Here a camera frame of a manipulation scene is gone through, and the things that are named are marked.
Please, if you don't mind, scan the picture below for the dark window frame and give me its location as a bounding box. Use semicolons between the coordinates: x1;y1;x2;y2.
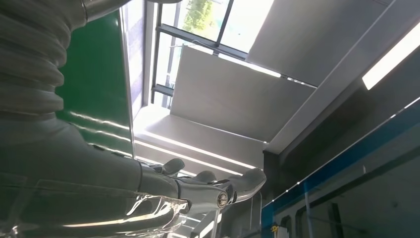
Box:
150;0;250;109

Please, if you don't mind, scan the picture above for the white ceiling strip light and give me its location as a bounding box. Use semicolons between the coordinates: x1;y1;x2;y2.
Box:
362;31;420;91

